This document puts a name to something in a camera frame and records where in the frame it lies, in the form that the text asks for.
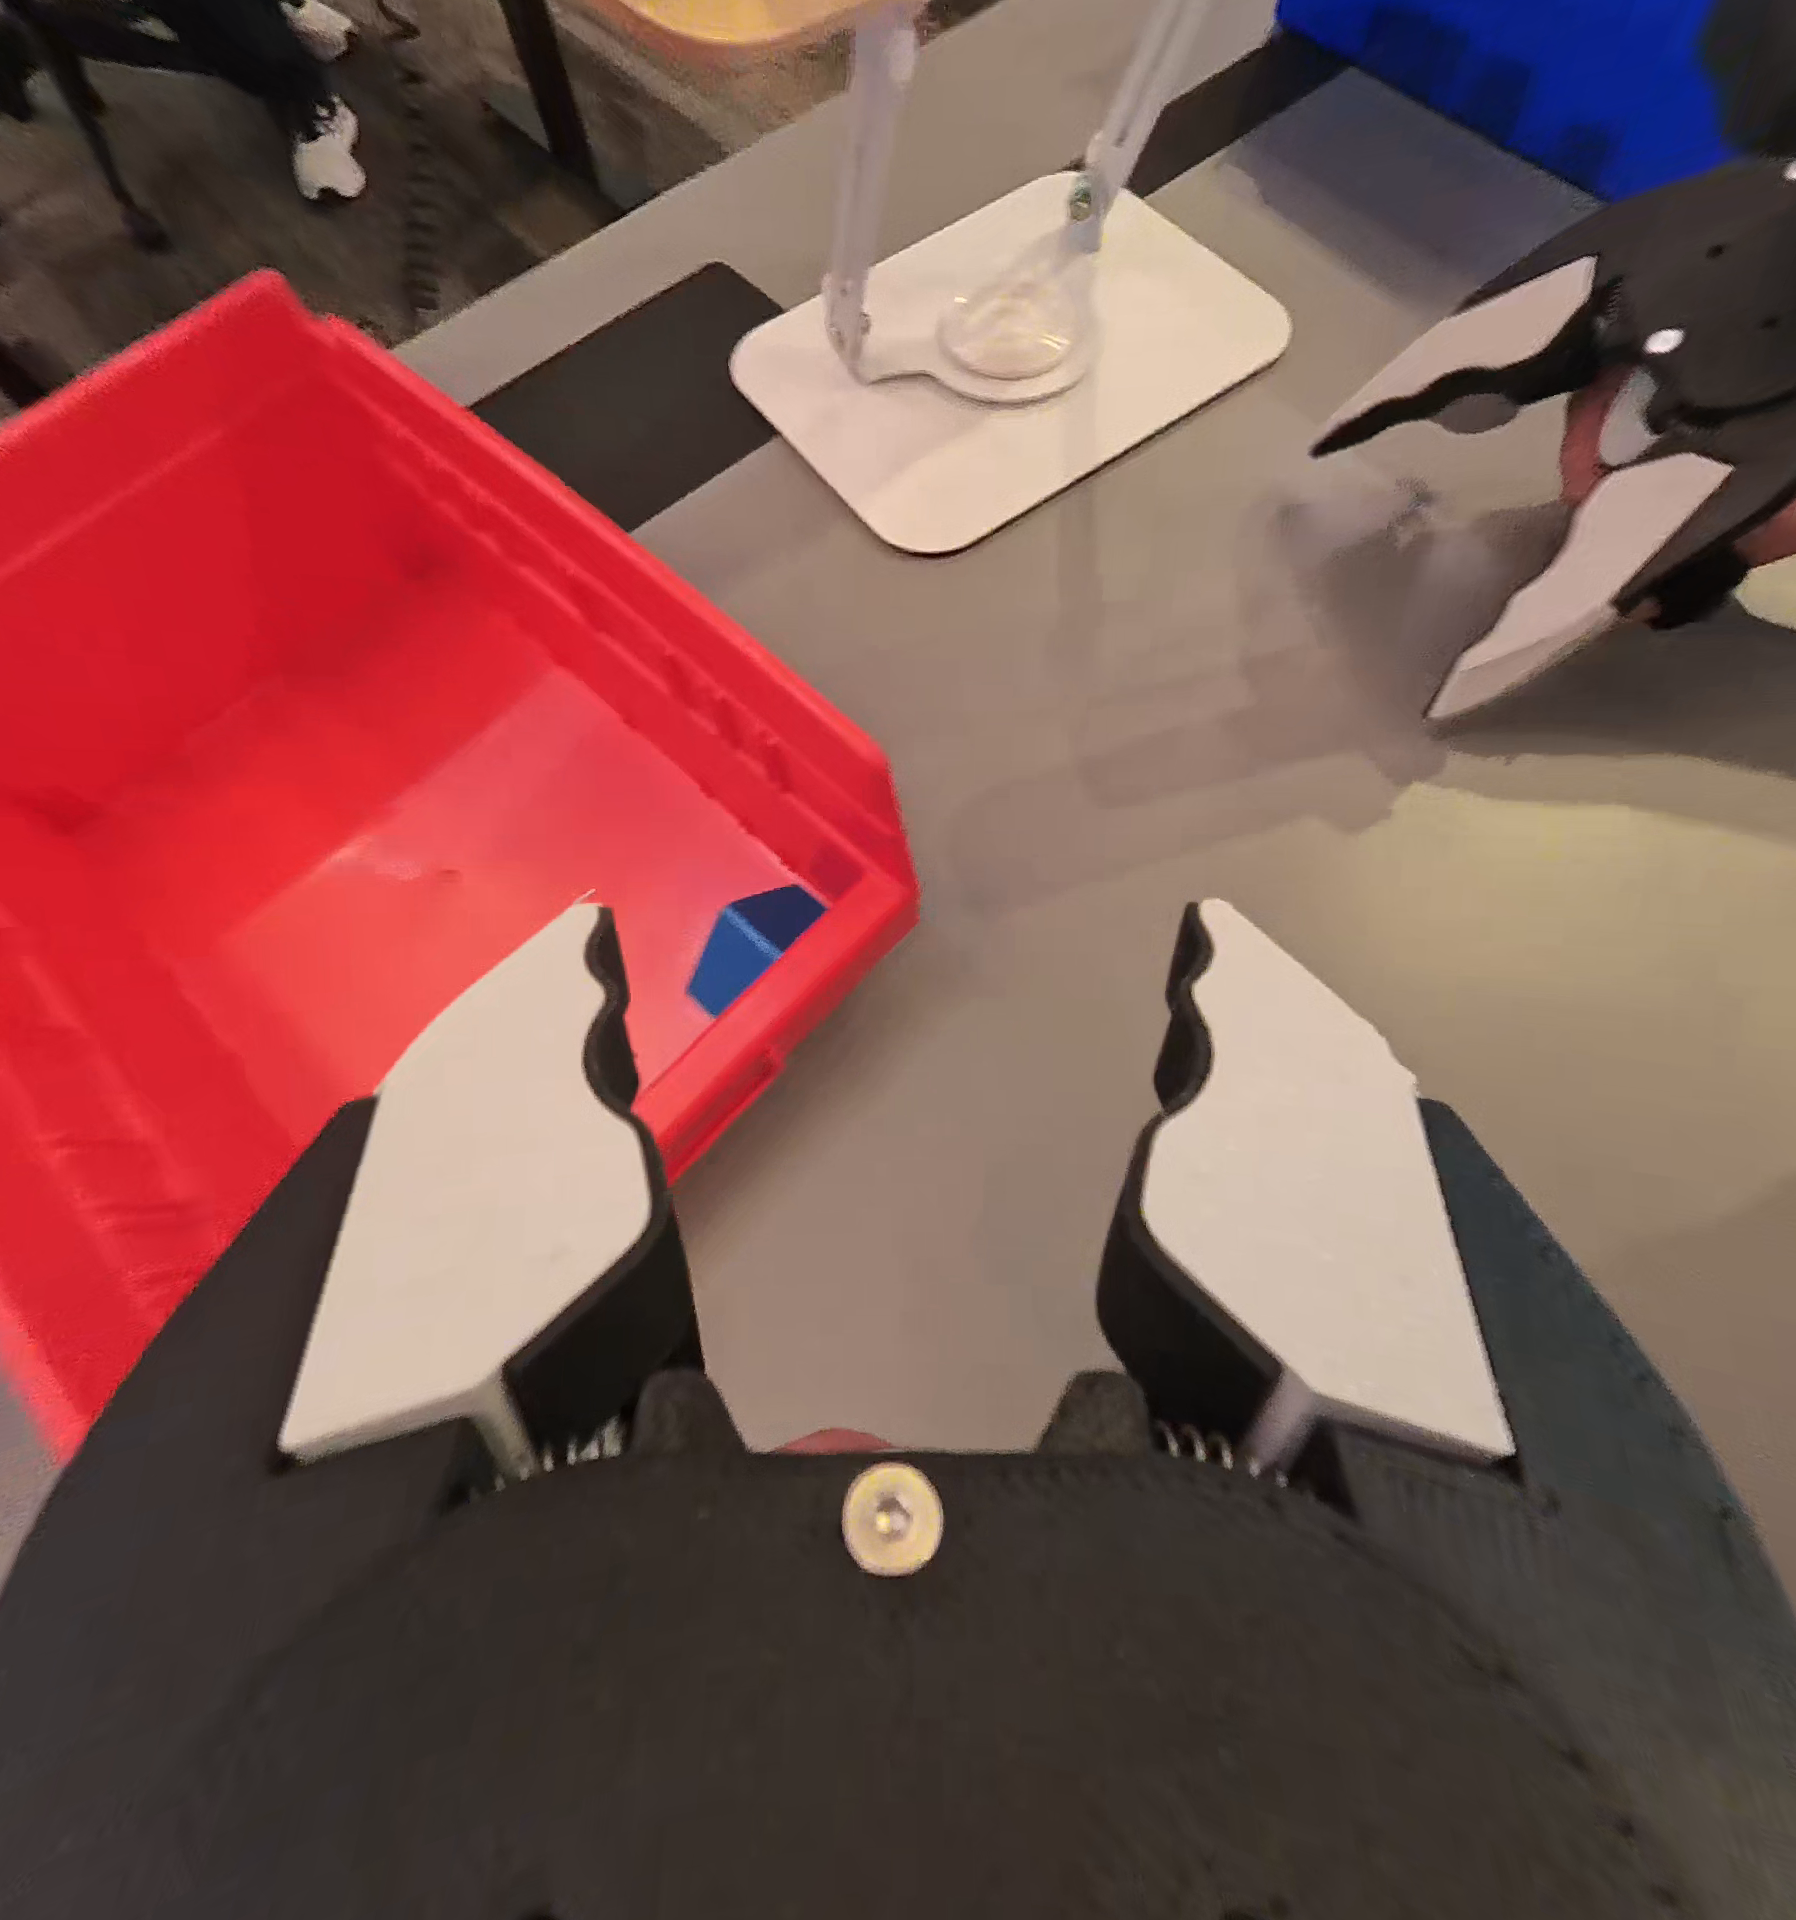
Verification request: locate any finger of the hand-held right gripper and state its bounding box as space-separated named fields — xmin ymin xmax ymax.
xmin=1309 ymin=256 xmax=1608 ymax=457
xmin=1424 ymin=452 xmax=1747 ymax=722

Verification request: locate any white desk lamp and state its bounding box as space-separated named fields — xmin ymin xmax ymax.
xmin=727 ymin=0 xmax=1295 ymax=559

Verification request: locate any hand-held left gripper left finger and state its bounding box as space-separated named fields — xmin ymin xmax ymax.
xmin=276 ymin=903 xmax=703 ymax=1477

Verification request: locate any blue block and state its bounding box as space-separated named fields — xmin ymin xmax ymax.
xmin=686 ymin=884 xmax=826 ymax=1018

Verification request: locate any blue plastic bin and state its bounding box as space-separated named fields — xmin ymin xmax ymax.
xmin=1271 ymin=0 xmax=1739 ymax=203

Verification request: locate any red plastic bin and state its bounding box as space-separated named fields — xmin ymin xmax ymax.
xmin=0 ymin=269 xmax=922 ymax=1456

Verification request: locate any person's right hand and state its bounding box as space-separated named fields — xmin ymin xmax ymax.
xmin=1558 ymin=368 xmax=1796 ymax=569

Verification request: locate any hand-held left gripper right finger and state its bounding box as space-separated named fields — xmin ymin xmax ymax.
xmin=1096 ymin=897 xmax=1517 ymax=1483

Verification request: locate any black mat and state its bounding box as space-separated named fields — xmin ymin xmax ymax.
xmin=465 ymin=262 xmax=788 ymax=536

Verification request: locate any black chair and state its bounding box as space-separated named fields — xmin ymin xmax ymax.
xmin=0 ymin=0 xmax=180 ymax=254

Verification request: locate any black table leg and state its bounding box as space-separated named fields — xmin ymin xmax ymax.
xmin=496 ymin=0 xmax=602 ymax=190

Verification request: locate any white sneaker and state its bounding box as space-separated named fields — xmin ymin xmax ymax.
xmin=290 ymin=101 xmax=369 ymax=203

